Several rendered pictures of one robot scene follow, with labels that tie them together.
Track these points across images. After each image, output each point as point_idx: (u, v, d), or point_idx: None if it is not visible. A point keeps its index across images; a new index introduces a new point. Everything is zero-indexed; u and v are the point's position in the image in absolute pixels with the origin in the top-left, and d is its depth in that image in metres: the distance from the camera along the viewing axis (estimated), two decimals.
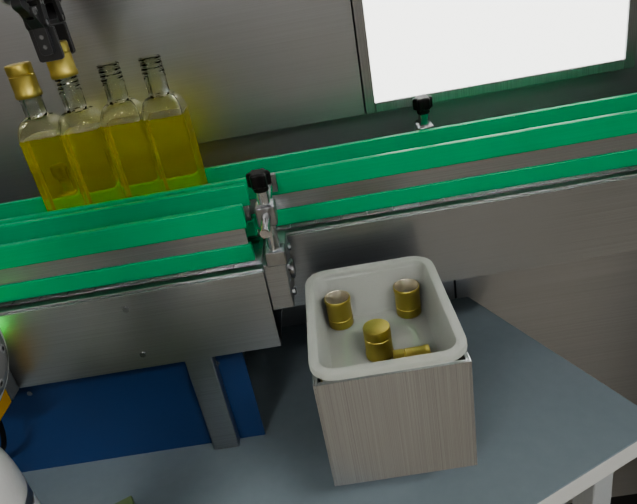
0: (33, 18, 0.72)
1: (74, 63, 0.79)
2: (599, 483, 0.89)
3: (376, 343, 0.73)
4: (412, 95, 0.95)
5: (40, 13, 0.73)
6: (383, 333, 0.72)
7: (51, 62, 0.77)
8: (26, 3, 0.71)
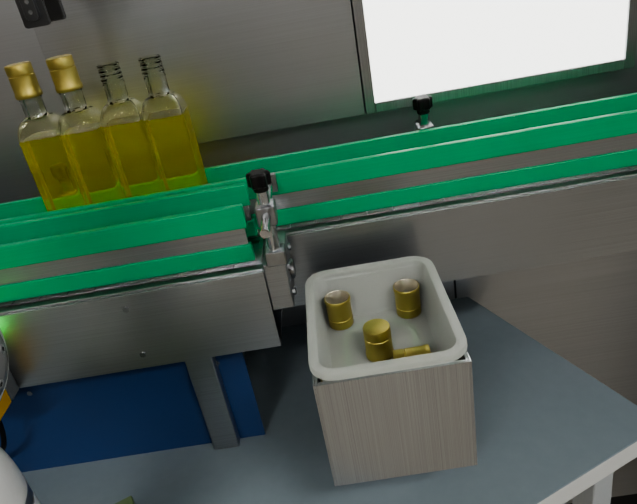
0: None
1: (79, 77, 0.80)
2: (599, 483, 0.89)
3: (376, 343, 0.73)
4: (412, 95, 0.95)
5: None
6: (383, 333, 0.72)
7: (56, 76, 0.78)
8: None
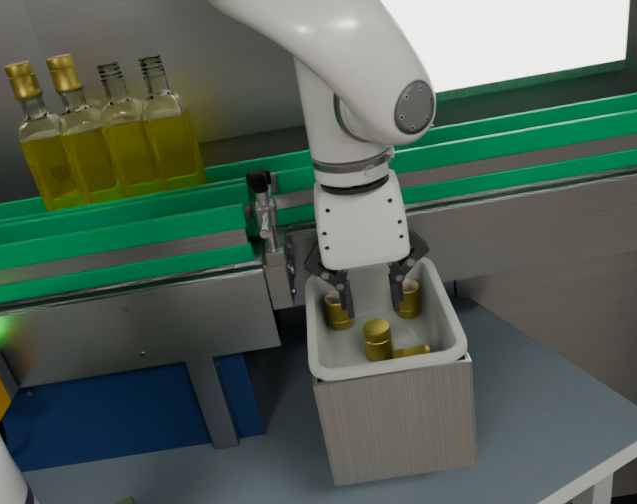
0: (327, 279, 0.70)
1: (79, 77, 0.80)
2: (599, 483, 0.89)
3: (376, 343, 0.73)
4: None
5: (335, 278, 0.69)
6: (383, 333, 0.72)
7: (56, 76, 0.78)
8: (317, 268, 0.69)
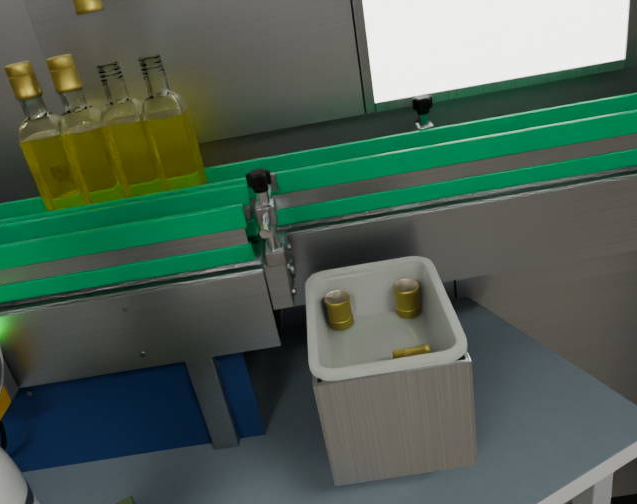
0: None
1: (79, 77, 0.80)
2: (599, 483, 0.89)
3: None
4: (412, 95, 0.95)
5: None
6: None
7: (56, 76, 0.78)
8: None
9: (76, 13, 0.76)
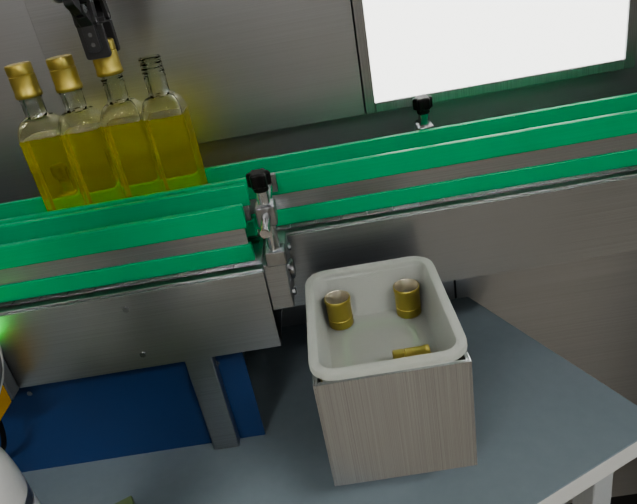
0: (83, 16, 0.73)
1: (79, 77, 0.80)
2: (599, 483, 0.89)
3: (114, 49, 0.79)
4: (412, 95, 0.95)
5: (90, 11, 0.74)
6: (112, 38, 0.79)
7: (56, 76, 0.78)
8: (77, 1, 0.71)
9: (97, 76, 0.79)
